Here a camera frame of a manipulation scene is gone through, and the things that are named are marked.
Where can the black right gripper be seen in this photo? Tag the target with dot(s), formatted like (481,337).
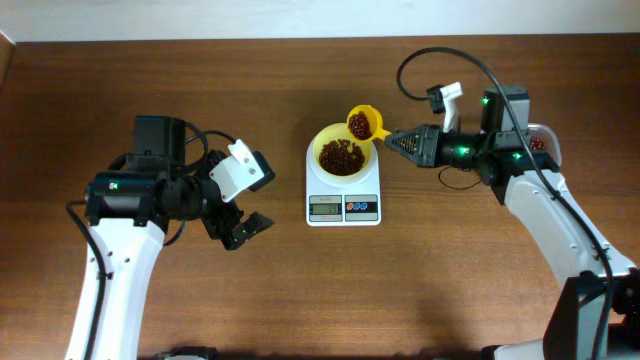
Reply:
(427,153)

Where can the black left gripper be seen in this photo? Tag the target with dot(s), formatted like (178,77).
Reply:
(219,227)

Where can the yellow plastic measuring scoop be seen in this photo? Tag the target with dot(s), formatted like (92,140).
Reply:
(375,120)

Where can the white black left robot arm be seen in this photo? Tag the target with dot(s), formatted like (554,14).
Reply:
(128,209)

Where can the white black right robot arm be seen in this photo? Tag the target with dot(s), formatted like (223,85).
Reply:
(597,313)

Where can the red beans in scoop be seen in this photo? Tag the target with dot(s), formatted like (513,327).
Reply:
(359,126)

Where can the red beans in bowl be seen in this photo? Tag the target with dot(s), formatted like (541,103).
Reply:
(341,157)

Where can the yellow plastic bowl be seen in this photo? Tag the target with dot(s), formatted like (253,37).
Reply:
(335,132)

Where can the white digital kitchen scale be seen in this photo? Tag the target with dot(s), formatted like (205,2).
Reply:
(352,201)

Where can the red beans in container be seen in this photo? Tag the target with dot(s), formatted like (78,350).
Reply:
(537,144)

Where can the clear plastic container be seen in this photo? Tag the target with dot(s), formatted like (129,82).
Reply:
(550,139)

